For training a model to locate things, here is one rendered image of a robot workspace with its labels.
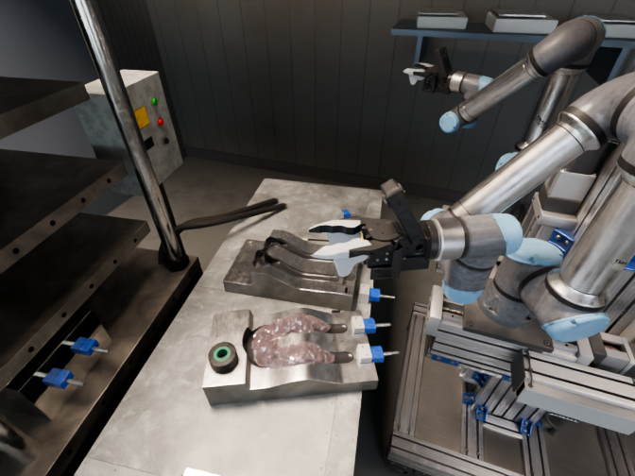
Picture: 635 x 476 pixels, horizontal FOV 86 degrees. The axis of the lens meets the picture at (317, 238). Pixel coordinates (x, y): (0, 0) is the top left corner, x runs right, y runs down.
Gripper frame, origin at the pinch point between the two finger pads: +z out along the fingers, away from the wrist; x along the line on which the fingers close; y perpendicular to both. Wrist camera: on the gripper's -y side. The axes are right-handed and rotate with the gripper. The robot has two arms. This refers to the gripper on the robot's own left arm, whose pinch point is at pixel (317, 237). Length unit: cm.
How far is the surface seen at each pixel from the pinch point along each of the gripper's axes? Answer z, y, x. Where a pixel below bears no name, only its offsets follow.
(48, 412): 76, 62, 17
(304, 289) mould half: 0, 51, 48
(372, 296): -25, 56, 46
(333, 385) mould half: -5, 60, 13
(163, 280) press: 57, 58, 70
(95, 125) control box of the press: 69, -2, 84
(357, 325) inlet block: -16, 54, 30
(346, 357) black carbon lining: -11, 58, 22
